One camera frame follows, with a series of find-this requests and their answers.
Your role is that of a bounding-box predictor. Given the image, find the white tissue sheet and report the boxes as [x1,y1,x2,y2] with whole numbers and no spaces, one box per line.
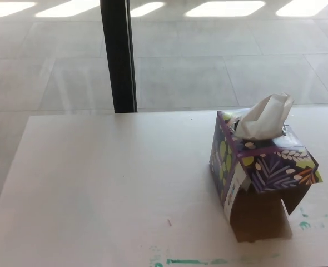
[232,92,295,140]

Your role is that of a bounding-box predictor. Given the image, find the floral purple tissue box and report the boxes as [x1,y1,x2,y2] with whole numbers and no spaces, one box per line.
[209,110,325,243]

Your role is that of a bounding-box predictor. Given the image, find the black vertical window post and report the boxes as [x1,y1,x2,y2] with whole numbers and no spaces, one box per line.
[100,0,138,114]

